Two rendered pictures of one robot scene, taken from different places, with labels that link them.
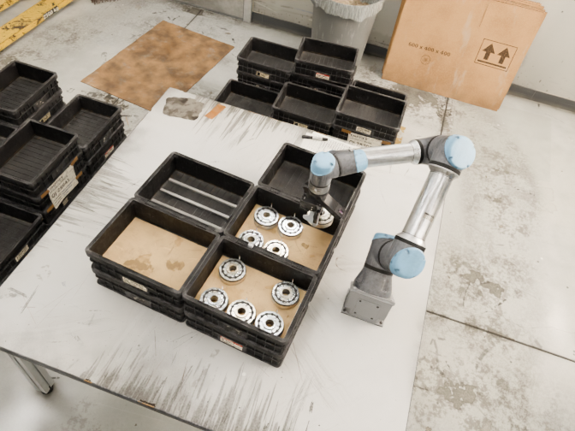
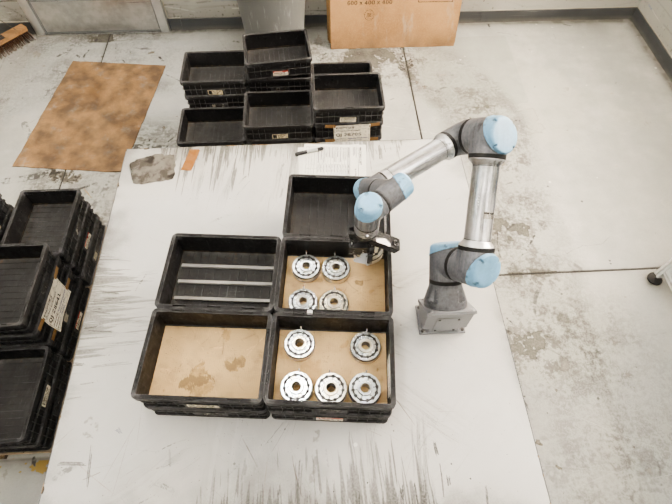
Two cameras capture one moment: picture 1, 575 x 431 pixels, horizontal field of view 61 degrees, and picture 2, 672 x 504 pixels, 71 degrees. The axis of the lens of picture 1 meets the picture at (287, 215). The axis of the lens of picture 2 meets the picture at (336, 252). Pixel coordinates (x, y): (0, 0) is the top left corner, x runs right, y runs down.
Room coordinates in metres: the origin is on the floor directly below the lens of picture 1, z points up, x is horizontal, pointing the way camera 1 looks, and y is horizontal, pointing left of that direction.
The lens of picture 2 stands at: (0.43, 0.20, 2.35)
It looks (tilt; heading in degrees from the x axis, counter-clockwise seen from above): 58 degrees down; 345
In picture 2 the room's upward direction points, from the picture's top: 1 degrees clockwise
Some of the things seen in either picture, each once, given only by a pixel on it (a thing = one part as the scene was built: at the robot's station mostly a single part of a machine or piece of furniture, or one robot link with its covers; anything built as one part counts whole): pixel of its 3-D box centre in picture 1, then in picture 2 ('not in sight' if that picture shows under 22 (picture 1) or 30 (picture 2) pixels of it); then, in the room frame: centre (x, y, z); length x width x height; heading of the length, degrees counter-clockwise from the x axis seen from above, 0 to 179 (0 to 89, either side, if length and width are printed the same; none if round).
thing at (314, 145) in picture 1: (331, 151); (332, 160); (1.91, -0.17, 0.70); 0.33 x 0.23 x 0.01; 79
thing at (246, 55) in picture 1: (268, 74); (219, 88); (3.05, 0.31, 0.31); 0.40 x 0.30 x 0.34; 79
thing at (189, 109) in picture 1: (182, 107); (152, 168); (2.07, 0.66, 0.71); 0.22 x 0.19 x 0.01; 79
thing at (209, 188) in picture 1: (196, 199); (223, 278); (1.31, 0.38, 0.87); 0.40 x 0.30 x 0.11; 74
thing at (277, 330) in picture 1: (269, 324); (364, 388); (0.81, 0.00, 0.86); 0.10 x 0.10 x 0.01
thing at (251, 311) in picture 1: (241, 312); (330, 388); (0.83, 0.10, 0.86); 0.10 x 0.10 x 0.01
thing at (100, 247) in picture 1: (156, 251); (209, 359); (1.02, 0.47, 0.87); 0.40 x 0.30 x 0.11; 74
